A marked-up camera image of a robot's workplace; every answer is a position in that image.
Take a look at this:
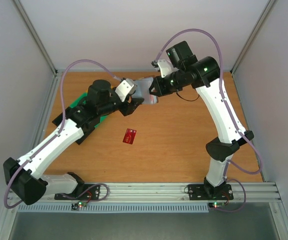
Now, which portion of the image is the right small circuit board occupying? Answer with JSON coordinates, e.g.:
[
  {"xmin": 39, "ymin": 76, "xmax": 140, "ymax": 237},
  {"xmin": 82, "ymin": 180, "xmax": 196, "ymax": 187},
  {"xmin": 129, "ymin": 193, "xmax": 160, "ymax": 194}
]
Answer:
[{"xmin": 208, "ymin": 201, "xmax": 226, "ymax": 209}]

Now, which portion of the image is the brown leather card holder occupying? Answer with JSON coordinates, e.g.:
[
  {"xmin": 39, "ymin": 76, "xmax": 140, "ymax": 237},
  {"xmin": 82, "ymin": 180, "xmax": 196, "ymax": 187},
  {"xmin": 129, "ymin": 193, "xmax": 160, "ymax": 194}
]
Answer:
[{"xmin": 132, "ymin": 76, "xmax": 158, "ymax": 105}]

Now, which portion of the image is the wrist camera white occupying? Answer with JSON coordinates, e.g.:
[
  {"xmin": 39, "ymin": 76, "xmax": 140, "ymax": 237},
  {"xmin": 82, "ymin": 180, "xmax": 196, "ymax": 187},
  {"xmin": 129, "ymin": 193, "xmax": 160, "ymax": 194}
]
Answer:
[
  {"xmin": 115, "ymin": 78, "xmax": 137, "ymax": 102},
  {"xmin": 151, "ymin": 59, "xmax": 173, "ymax": 78}
]

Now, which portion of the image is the red VIP credit card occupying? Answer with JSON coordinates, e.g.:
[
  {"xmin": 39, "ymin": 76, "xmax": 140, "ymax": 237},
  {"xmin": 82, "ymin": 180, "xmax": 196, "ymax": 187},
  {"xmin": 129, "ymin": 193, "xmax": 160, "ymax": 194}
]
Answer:
[{"xmin": 123, "ymin": 128, "xmax": 137, "ymax": 145}]

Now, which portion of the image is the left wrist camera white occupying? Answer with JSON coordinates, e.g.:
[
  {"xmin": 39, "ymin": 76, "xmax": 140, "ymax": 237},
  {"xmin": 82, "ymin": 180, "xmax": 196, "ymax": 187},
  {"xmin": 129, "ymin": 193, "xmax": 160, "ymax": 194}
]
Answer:
[{"xmin": 115, "ymin": 78, "xmax": 137, "ymax": 102}]

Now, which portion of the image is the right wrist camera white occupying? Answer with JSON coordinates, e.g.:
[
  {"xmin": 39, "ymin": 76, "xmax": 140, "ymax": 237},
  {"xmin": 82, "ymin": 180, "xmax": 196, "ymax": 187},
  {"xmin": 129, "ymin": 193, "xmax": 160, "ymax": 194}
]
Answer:
[{"xmin": 151, "ymin": 59, "xmax": 173, "ymax": 78}]

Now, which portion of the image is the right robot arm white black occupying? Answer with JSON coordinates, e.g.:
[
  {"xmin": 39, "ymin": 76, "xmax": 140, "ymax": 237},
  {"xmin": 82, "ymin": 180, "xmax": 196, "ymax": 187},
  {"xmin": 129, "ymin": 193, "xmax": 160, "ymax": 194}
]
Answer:
[{"xmin": 149, "ymin": 41, "xmax": 254, "ymax": 198}]

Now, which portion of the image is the left small circuit board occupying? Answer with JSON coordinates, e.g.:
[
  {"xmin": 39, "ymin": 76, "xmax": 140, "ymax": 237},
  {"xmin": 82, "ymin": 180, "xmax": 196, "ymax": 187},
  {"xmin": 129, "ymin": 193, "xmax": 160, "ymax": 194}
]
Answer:
[{"xmin": 71, "ymin": 201, "xmax": 87, "ymax": 211}]

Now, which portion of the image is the aluminium front rail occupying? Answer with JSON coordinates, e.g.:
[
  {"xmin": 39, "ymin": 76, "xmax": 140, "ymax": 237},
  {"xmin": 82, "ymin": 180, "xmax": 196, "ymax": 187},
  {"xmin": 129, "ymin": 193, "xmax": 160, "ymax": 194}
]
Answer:
[{"xmin": 6, "ymin": 181, "xmax": 282, "ymax": 203}]

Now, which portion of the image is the black plastic bin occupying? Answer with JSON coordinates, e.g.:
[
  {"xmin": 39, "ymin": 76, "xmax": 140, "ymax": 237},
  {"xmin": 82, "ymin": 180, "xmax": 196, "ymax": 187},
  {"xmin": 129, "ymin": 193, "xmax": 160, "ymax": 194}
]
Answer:
[{"xmin": 65, "ymin": 106, "xmax": 100, "ymax": 145}]

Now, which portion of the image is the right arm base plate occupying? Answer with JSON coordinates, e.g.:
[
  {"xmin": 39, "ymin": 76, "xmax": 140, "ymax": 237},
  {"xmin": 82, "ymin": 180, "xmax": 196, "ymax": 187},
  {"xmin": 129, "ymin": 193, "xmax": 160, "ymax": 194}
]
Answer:
[{"xmin": 184, "ymin": 183, "xmax": 234, "ymax": 201}]

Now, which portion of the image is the grey slotted cable duct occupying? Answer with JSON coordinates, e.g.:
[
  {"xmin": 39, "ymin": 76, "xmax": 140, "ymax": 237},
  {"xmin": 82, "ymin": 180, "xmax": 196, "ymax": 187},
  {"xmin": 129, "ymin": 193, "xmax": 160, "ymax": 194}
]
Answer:
[{"xmin": 18, "ymin": 202, "xmax": 209, "ymax": 214}]

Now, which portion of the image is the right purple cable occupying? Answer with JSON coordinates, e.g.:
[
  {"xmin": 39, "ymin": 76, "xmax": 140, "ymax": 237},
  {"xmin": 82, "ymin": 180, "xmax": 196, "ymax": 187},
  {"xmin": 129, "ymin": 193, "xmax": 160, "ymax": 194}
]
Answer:
[{"xmin": 156, "ymin": 28, "xmax": 263, "ymax": 213}]

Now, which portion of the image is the green plastic bin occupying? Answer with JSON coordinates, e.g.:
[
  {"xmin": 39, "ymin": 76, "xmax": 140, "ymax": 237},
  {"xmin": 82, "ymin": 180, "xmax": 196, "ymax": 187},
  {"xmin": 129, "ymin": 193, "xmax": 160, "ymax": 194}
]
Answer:
[{"xmin": 70, "ymin": 92, "xmax": 107, "ymax": 128}]

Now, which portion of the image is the small circuit board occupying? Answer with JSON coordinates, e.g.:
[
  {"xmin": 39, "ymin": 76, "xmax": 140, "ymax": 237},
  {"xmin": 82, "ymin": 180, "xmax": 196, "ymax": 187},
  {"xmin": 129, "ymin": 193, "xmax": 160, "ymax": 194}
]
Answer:
[
  {"xmin": 71, "ymin": 201, "xmax": 87, "ymax": 211},
  {"xmin": 208, "ymin": 201, "xmax": 226, "ymax": 209}
]

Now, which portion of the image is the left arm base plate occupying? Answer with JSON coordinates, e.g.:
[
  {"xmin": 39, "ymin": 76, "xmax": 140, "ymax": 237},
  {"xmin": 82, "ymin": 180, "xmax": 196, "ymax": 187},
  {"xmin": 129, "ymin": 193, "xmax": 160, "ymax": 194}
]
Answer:
[{"xmin": 54, "ymin": 183, "xmax": 101, "ymax": 201}]

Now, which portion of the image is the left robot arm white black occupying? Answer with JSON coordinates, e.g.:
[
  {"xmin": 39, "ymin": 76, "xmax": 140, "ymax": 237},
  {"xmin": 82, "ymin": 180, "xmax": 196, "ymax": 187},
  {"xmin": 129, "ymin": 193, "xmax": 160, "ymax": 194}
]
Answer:
[{"xmin": 3, "ymin": 78, "xmax": 144, "ymax": 205}]

